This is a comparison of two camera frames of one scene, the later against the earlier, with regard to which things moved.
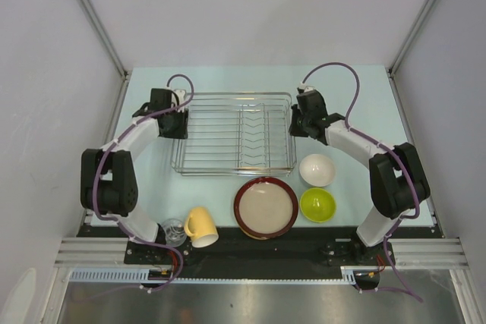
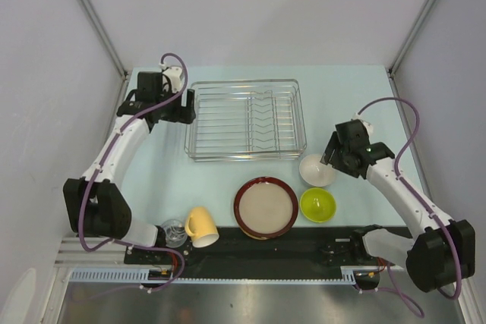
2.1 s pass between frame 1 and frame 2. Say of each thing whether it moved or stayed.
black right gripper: moved
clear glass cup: stayed
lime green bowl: stayed
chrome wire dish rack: moved
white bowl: stayed
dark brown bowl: stayed
